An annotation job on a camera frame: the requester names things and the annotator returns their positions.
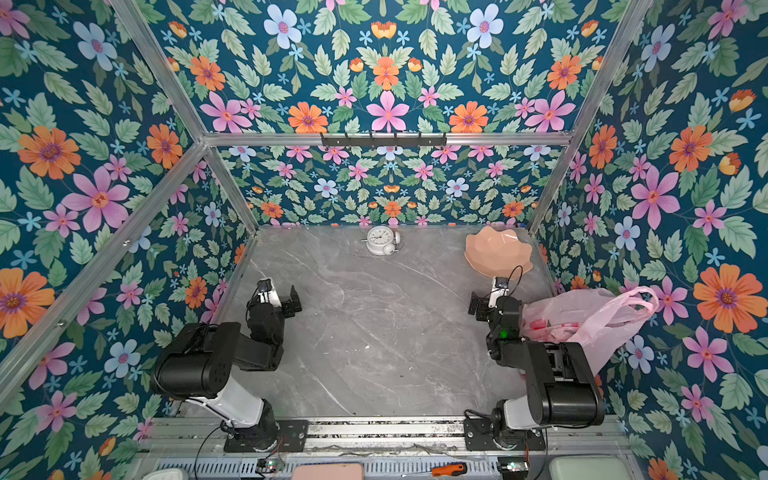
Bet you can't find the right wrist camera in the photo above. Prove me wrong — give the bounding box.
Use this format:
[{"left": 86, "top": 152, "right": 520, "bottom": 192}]
[{"left": 488, "top": 277, "right": 510, "bottom": 299}]

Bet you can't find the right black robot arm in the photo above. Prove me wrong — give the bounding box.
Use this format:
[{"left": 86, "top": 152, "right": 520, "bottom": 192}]
[{"left": 464, "top": 277, "right": 605, "bottom": 451}]

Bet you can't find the pink box front edge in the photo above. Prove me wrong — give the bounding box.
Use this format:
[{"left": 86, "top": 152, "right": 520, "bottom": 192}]
[{"left": 302, "top": 463, "right": 365, "bottom": 480}]

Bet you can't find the white object front left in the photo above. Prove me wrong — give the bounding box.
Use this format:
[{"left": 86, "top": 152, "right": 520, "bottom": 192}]
[{"left": 142, "top": 468, "right": 189, "bottom": 480}]

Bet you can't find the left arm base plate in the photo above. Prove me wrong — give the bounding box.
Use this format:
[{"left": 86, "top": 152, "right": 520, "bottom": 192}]
[{"left": 221, "top": 420, "right": 309, "bottom": 453}]

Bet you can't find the pink flower-shaped bowl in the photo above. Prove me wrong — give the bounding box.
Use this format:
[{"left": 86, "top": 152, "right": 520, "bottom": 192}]
[{"left": 464, "top": 226, "right": 533, "bottom": 278}]

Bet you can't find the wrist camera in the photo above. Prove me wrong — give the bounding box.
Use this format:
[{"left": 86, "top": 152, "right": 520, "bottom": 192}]
[
  {"left": 488, "top": 277, "right": 510, "bottom": 299},
  {"left": 255, "top": 278, "right": 282, "bottom": 307}
]

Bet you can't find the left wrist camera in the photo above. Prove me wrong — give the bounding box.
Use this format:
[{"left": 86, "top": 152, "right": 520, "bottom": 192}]
[{"left": 255, "top": 278, "right": 282, "bottom": 307}]

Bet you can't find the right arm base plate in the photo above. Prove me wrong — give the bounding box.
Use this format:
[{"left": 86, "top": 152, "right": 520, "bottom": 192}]
[{"left": 463, "top": 417, "right": 546, "bottom": 452}]

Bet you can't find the white alarm clock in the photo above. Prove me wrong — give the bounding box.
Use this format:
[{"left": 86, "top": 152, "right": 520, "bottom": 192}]
[{"left": 365, "top": 226, "right": 402, "bottom": 256}]

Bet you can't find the small circuit board left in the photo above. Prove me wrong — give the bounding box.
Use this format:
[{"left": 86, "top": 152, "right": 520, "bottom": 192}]
[{"left": 256, "top": 458, "right": 285, "bottom": 474}]

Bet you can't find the black hook rail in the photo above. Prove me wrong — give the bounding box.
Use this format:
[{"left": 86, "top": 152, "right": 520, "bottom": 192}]
[{"left": 320, "top": 133, "right": 448, "bottom": 148}]

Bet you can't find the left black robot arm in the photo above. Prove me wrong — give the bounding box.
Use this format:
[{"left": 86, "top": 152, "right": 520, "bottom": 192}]
[{"left": 151, "top": 278, "right": 303, "bottom": 451}]

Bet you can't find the small circuit board right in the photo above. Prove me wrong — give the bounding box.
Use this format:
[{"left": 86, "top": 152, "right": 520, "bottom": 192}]
[{"left": 497, "top": 457, "right": 530, "bottom": 479}]

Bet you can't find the pale green box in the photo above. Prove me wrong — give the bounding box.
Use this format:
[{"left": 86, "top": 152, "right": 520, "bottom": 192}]
[{"left": 549, "top": 455, "right": 631, "bottom": 480}]

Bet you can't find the orange handled screwdriver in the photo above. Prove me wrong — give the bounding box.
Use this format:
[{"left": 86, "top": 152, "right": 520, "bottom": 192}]
[{"left": 400, "top": 462, "right": 468, "bottom": 478}]

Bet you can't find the pink plastic bag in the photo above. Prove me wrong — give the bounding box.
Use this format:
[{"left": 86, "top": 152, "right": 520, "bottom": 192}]
[{"left": 519, "top": 286, "right": 659, "bottom": 374}]

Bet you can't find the small circuit board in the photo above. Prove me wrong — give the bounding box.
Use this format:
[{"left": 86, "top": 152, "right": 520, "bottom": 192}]
[
  {"left": 497, "top": 457, "right": 530, "bottom": 479},
  {"left": 256, "top": 458, "right": 285, "bottom": 474}
]

